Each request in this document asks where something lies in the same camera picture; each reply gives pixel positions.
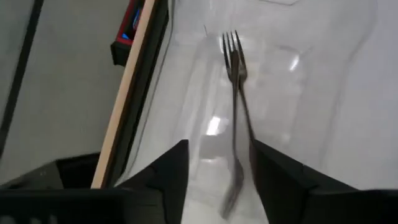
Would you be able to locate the light wooden table border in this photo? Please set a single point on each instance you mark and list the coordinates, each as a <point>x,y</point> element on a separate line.
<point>124,93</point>

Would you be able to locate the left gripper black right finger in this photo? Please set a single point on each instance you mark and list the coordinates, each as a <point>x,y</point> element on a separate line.
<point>280,180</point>

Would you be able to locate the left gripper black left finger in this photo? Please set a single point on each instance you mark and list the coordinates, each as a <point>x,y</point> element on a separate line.
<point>174,174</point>

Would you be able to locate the clear plastic bin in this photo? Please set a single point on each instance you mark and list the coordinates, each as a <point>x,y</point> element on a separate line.
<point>311,93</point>

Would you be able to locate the long black floor tape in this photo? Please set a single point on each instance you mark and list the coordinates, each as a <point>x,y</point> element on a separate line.
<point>21,62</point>

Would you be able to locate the black aluminium table frame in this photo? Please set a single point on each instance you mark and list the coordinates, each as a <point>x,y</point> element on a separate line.
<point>146,71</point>

